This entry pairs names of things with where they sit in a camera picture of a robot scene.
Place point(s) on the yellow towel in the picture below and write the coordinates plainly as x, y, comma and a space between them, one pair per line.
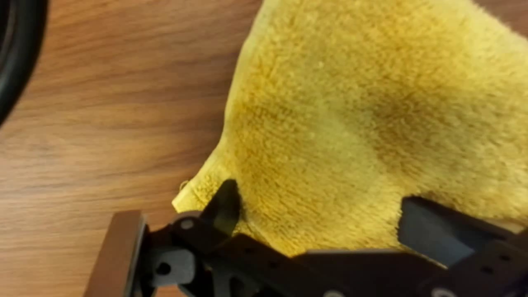
356, 110

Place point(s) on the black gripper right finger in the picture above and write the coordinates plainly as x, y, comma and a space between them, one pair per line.
438, 232

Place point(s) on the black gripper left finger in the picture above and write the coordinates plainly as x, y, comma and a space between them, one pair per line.
219, 258

